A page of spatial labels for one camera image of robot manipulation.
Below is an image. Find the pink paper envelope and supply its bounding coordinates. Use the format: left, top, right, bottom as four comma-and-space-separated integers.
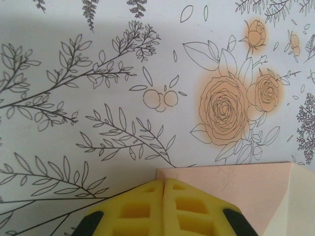
157, 161, 315, 236

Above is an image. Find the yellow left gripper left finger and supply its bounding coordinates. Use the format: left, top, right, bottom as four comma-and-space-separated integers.
71, 179, 165, 236

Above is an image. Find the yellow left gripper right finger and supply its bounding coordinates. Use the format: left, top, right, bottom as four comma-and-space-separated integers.
163, 178, 259, 236

